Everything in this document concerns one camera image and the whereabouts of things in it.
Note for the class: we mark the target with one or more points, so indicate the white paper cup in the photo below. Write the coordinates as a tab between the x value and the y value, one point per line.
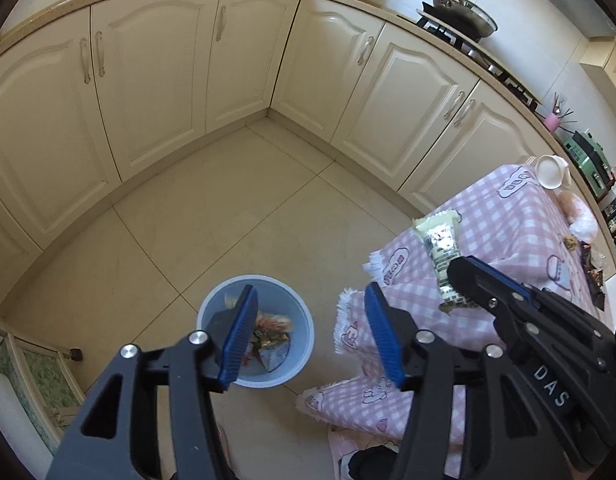
550	170

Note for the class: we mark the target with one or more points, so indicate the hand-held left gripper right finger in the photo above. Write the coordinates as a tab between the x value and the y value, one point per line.
385	340

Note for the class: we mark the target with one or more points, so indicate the white plastic bag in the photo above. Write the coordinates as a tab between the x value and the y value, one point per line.
580	215

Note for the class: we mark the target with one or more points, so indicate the blue plastic bucket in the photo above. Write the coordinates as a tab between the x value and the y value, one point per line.
298	330

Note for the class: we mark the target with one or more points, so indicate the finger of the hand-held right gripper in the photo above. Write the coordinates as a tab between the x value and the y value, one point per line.
530	295
475	277

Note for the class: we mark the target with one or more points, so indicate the pink checkered tablecloth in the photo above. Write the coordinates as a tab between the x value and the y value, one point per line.
513	220

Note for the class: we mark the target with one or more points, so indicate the cream kitchen base cabinets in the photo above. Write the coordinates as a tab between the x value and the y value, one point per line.
152	60

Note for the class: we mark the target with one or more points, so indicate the black door stopper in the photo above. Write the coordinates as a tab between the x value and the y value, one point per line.
76	354

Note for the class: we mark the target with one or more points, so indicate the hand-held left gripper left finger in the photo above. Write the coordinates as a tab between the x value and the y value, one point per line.
237	340

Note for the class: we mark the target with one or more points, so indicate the small silver wrapper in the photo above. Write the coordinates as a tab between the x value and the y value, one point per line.
435	240

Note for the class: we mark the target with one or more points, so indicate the cream lattice door cabinet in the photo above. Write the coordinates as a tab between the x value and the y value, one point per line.
610	70

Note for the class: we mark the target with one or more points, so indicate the black wok with lid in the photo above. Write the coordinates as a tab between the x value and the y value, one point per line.
463	15

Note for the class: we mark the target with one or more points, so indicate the pink utensil holder cup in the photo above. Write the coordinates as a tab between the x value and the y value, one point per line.
563	108

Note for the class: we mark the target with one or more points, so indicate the person's dark-clothed leg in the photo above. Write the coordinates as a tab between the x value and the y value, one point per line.
373	462

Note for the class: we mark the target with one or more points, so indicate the black gas stove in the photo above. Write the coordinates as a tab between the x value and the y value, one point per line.
488	60

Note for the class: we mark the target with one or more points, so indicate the silver foil wrapper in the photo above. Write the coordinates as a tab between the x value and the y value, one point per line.
275	355

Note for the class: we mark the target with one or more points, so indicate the green patterned glass door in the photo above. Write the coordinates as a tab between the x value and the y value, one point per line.
32	365

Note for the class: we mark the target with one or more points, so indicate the green electric cooker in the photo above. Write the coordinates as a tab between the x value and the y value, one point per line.
588	160

